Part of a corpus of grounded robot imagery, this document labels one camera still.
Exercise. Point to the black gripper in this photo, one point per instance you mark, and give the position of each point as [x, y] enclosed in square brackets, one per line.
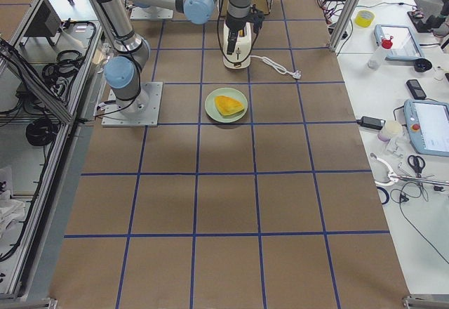
[233, 29]

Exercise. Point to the white two-slot toaster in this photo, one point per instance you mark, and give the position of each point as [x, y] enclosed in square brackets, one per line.
[240, 59]

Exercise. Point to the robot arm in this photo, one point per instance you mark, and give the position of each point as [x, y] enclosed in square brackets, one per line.
[123, 72]

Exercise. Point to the light green plate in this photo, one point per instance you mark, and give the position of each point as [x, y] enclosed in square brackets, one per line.
[212, 111]

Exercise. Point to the triangular golden pastry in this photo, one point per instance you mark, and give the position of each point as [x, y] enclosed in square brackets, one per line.
[228, 106]

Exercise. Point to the yellow tape roll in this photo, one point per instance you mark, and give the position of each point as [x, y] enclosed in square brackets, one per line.
[364, 18]

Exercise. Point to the black power adapter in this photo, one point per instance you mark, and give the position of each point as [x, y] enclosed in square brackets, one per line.
[371, 122]

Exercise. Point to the teach pendant far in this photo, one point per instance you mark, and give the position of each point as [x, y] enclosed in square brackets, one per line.
[405, 47]

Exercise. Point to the teach pendant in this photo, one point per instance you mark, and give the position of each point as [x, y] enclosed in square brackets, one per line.
[405, 47]
[427, 126]

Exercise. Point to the teach pendant near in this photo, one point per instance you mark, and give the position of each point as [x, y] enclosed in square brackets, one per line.
[427, 126]

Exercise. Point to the black scissors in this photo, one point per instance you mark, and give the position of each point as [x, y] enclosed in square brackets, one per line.
[417, 164]

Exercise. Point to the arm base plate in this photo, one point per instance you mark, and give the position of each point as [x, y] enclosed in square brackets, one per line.
[150, 13]
[144, 111]

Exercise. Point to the aluminium frame post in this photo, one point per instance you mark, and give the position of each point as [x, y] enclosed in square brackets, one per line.
[342, 23]

